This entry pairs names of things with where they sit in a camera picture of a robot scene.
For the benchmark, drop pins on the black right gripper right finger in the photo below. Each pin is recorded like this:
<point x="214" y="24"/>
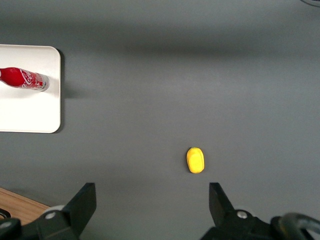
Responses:
<point x="225" y="220"/>

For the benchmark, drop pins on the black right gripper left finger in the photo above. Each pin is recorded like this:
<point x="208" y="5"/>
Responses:
<point x="75" y="215"/>

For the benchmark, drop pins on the red coke bottle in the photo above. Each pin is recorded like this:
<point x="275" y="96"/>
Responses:
<point x="15" y="77"/>

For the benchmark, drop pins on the beige rectangular tray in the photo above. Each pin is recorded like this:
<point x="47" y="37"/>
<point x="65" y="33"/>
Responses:
<point x="25" y="112"/>

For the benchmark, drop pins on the wooden drawer cabinet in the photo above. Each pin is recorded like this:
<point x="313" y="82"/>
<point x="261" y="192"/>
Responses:
<point x="20" y="202"/>

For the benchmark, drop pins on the yellow toy lemon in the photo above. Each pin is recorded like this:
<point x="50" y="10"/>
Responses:
<point x="195" y="161"/>

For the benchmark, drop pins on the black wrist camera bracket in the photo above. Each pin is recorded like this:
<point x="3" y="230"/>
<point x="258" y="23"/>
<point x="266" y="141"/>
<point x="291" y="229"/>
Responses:
<point x="10" y="232"/>

